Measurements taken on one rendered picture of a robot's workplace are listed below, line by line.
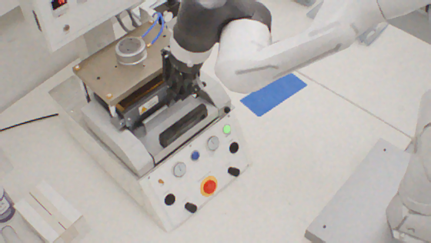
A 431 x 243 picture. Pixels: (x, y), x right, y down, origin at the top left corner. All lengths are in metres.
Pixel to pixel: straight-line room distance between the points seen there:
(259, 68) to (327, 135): 0.74
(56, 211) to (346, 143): 0.89
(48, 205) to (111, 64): 0.42
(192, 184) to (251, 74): 0.55
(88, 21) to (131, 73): 0.19
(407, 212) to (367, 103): 0.53
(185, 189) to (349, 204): 0.45
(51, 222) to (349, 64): 1.15
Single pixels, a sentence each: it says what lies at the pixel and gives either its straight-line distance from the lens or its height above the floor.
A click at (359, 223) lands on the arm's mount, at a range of 1.28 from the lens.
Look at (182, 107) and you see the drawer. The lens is 1.26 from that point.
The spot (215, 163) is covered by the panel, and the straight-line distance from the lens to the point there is 1.31.
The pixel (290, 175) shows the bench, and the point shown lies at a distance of 1.40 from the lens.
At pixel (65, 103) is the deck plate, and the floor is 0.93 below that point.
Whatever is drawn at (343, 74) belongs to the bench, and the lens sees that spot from 1.71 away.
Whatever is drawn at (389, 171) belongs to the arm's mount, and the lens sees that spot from 1.40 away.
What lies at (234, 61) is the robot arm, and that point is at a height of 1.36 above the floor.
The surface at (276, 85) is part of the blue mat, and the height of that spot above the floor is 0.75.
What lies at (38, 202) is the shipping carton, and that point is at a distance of 1.34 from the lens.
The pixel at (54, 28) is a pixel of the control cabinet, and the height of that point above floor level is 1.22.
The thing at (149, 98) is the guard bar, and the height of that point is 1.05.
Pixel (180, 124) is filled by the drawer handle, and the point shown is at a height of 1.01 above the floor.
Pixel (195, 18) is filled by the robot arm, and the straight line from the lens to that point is 0.82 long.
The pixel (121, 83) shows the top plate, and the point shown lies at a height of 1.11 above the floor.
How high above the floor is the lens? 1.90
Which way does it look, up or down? 49 degrees down
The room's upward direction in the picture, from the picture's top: 3 degrees counter-clockwise
